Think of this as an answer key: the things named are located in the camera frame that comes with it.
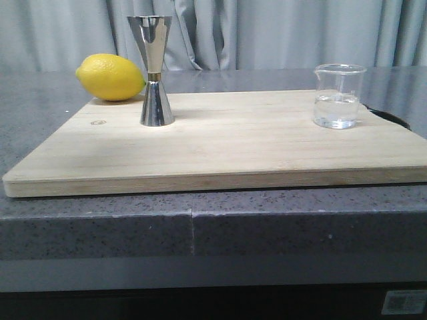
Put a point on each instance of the steel double jigger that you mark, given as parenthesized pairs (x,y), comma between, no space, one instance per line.
(151,34)

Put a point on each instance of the clear glass beaker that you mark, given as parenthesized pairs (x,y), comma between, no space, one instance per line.
(338,92)

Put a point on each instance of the wooden cutting board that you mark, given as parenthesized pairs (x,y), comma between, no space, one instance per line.
(235,140)

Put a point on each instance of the yellow lemon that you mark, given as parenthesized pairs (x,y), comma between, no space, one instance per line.
(110,77)

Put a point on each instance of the grey curtain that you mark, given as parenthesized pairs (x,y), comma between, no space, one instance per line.
(42,36)

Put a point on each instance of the QR code label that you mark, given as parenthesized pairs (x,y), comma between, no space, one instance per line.
(404,302)

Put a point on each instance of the black cutting board handle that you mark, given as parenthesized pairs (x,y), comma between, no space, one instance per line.
(389,117)

